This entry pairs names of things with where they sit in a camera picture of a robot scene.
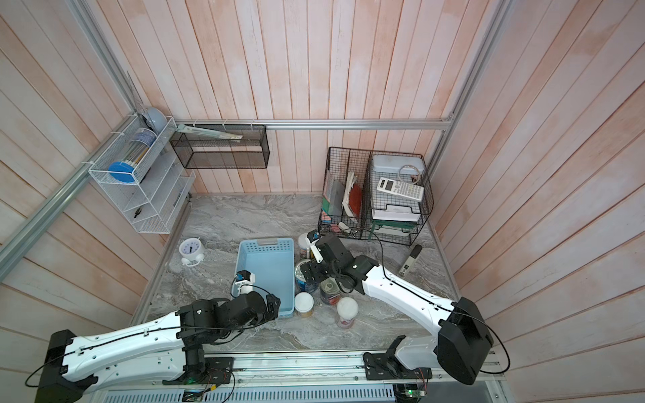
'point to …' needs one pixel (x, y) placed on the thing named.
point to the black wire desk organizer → (376, 196)
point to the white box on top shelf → (398, 164)
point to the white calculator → (403, 190)
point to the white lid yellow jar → (303, 304)
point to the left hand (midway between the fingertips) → (267, 308)
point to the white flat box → (395, 213)
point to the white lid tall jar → (304, 246)
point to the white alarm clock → (191, 250)
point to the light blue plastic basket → (272, 262)
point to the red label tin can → (329, 290)
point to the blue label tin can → (301, 282)
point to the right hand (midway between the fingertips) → (312, 261)
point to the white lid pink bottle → (347, 311)
